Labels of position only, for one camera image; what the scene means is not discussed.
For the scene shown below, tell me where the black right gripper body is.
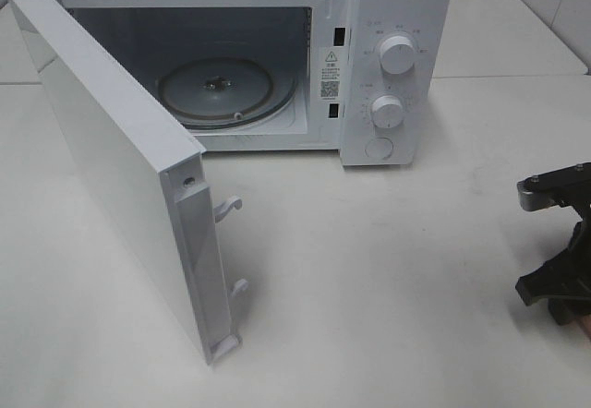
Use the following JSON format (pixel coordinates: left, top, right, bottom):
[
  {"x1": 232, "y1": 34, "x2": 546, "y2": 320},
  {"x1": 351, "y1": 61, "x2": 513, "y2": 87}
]
[{"x1": 515, "y1": 195, "x2": 591, "y2": 329}]

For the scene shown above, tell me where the pink round plate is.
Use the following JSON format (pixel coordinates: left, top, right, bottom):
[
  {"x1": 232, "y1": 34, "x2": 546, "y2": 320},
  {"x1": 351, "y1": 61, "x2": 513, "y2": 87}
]
[{"x1": 573, "y1": 315, "x2": 591, "y2": 340}]

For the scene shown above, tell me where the upper white control knob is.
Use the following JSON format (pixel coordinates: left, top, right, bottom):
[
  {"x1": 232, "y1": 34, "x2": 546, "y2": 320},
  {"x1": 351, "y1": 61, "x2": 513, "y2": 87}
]
[{"x1": 378, "y1": 33, "x2": 416, "y2": 75}]

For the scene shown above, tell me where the white warning label sticker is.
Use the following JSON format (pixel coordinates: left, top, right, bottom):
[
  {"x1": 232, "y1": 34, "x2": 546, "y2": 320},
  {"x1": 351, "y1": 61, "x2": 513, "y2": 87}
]
[{"x1": 318, "y1": 47, "x2": 344, "y2": 101}]

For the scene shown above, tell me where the white control knob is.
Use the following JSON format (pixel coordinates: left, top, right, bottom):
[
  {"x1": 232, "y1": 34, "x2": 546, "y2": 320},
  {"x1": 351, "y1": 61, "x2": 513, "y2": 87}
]
[
  {"x1": 370, "y1": 95, "x2": 404, "y2": 129},
  {"x1": 378, "y1": 33, "x2": 416, "y2": 75}
]

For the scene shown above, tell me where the lower white control knob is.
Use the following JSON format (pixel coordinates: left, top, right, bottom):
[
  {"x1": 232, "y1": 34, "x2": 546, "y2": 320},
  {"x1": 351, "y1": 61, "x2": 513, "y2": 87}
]
[{"x1": 370, "y1": 95, "x2": 404, "y2": 129}]

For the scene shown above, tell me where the round white door button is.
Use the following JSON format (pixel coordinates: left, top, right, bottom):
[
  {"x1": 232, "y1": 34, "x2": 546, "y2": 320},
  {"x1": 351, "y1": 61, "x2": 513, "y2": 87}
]
[{"x1": 365, "y1": 138, "x2": 393, "y2": 161}]

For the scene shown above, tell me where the white microwave oven body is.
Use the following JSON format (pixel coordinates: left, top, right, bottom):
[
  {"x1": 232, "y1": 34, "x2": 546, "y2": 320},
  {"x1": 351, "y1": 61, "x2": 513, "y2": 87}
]
[{"x1": 57, "y1": 0, "x2": 450, "y2": 166}]

